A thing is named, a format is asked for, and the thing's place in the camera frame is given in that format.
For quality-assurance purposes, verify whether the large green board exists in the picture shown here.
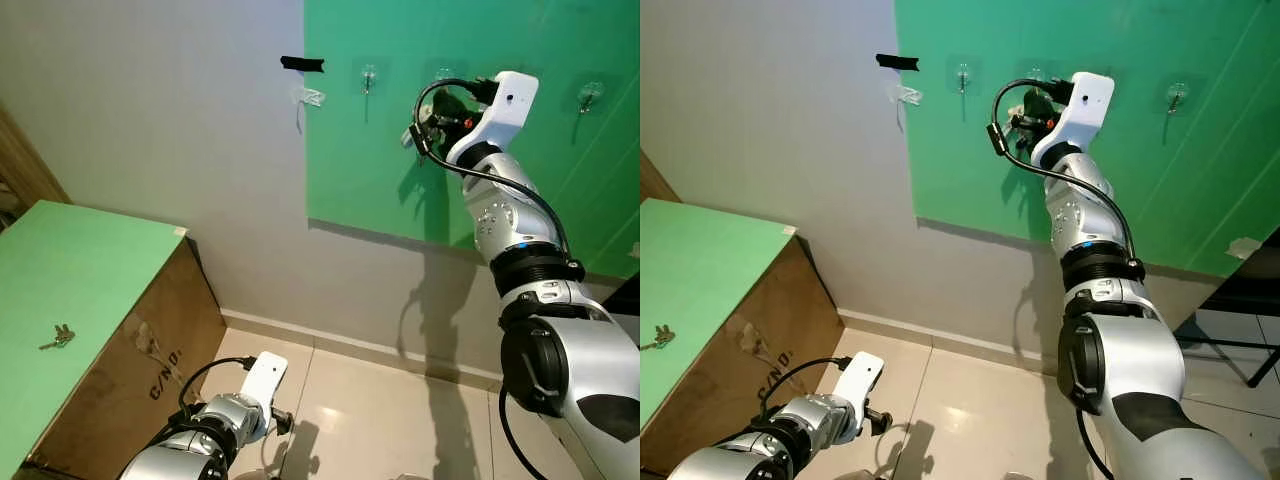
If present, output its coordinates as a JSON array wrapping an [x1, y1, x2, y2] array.
[[892, 0, 1280, 280], [303, 0, 641, 282]]

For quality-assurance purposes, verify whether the brown cardboard box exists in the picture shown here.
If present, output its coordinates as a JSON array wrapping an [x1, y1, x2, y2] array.
[[25, 235, 229, 480], [640, 236, 847, 477]]

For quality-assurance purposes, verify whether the brown wooden door panel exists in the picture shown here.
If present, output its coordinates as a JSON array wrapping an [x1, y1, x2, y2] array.
[[640, 150, 682, 207], [0, 103, 72, 228]]

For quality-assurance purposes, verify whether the small green sheet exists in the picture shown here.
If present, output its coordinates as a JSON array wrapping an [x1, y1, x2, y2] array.
[[640, 197, 797, 428], [0, 199, 189, 480]]

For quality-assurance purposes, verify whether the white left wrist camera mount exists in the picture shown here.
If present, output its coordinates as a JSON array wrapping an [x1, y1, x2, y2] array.
[[240, 351, 290, 422], [834, 351, 887, 422]]

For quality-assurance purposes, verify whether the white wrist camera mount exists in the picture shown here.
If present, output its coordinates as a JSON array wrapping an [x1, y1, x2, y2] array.
[[240, 351, 290, 422], [1030, 71, 1117, 167], [447, 71, 540, 167], [834, 351, 887, 422]]

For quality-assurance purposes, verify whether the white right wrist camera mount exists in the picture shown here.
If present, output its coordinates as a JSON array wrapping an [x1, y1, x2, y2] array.
[[1030, 71, 1117, 167], [447, 71, 540, 167]]

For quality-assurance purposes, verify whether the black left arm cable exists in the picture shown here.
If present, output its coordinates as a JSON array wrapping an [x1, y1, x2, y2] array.
[[756, 356, 852, 422], [177, 356, 260, 417]]

